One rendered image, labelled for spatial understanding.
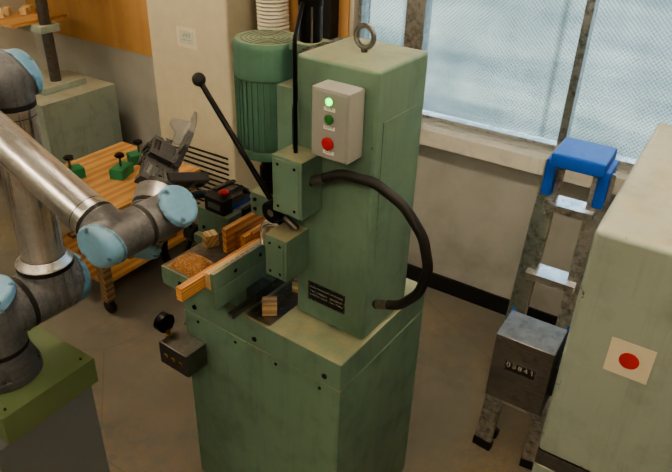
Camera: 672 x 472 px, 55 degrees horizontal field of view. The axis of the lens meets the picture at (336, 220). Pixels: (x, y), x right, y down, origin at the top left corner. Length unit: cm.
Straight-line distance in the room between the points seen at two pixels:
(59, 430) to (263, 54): 119
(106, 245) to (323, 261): 61
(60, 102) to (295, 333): 244
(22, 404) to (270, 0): 198
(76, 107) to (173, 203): 261
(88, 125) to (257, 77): 244
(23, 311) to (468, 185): 193
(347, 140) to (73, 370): 104
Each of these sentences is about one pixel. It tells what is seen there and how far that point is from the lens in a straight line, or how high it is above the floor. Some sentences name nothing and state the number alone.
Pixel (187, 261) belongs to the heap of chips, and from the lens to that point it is 183.
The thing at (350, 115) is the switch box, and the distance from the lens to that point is 138.
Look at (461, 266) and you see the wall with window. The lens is 322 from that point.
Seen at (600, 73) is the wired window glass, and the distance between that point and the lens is 277.
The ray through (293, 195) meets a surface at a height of 121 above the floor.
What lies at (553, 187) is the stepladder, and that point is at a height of 103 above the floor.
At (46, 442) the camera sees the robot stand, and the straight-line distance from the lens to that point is 206.
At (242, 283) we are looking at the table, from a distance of 182.
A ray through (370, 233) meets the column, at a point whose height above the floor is 113.
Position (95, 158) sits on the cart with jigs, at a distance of 351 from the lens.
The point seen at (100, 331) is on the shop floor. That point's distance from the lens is 316.
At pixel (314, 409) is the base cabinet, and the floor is 60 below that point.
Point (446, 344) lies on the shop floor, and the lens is 301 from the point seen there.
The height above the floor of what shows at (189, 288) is 93.
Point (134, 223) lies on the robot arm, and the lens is 131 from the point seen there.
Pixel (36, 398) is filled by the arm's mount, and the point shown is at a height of 64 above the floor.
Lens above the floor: 192
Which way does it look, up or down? 30 degrees down
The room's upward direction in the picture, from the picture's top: 2 degrees clockwise
